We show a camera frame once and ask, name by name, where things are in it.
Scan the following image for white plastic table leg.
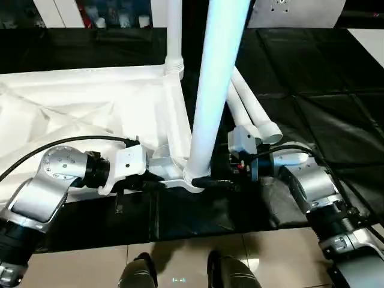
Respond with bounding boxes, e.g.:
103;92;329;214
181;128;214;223
181;0;256;195
230;68;283;144
226;86;259;133
163;0;185;80

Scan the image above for white plastic table top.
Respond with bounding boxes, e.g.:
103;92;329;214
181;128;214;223
0;64;211;205

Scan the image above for dark left robot foot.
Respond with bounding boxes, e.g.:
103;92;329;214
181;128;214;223
119;251;159;288

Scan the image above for dark robot foot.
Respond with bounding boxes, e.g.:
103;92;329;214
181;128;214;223
119;251;159;288
206;250;259;288

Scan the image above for dark right robot foot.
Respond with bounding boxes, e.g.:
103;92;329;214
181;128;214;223
206;250;259;288

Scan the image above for white curved plastic panel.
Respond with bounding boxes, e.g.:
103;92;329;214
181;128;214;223
248;0;346;30

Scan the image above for white flat board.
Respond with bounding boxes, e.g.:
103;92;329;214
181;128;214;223
347;28;384;61

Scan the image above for white glass-door cabinet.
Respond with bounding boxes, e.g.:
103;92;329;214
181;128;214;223
29;0;169;30

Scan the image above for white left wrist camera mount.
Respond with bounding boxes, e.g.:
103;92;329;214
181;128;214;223
98;142;150;198

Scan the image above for black left wrist camera cable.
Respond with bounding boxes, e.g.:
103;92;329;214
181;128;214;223
0;134;141;181

